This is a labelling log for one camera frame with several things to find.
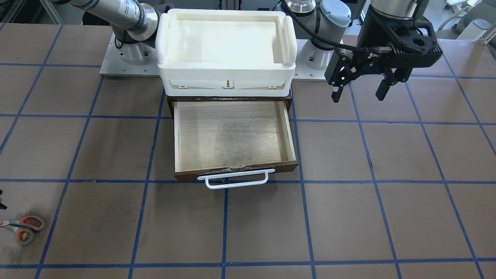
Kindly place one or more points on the wooden drawer with white handle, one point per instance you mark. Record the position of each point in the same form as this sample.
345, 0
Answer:
232, 138

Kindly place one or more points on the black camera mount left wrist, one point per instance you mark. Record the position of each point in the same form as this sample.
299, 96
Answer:
413, 41

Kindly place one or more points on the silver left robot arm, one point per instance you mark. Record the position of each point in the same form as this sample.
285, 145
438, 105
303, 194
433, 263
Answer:
324, 21

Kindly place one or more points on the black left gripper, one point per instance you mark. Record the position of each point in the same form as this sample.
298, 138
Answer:
369, 34

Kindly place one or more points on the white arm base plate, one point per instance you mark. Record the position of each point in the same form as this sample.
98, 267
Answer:
311, 62
124, 62

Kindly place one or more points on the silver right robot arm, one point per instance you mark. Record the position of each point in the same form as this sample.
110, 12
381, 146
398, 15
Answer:
134, 25

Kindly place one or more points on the orange grey scissors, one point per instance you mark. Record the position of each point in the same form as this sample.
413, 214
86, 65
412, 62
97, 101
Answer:
25, 227

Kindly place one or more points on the white plastic tray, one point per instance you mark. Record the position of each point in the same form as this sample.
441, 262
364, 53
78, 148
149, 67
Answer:
226, 53

